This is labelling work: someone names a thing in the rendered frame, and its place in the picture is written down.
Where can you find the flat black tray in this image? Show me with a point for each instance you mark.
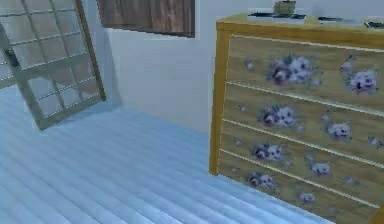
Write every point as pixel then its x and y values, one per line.
pixel 266 15

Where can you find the flowered wooden chest of drawers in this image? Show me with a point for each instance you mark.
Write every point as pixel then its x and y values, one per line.
pixel 293 133

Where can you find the flat black device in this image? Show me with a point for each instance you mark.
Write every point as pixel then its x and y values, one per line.
pixel 375 24

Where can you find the olive green box container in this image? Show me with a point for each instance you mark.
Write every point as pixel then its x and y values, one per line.
pixel 284 7

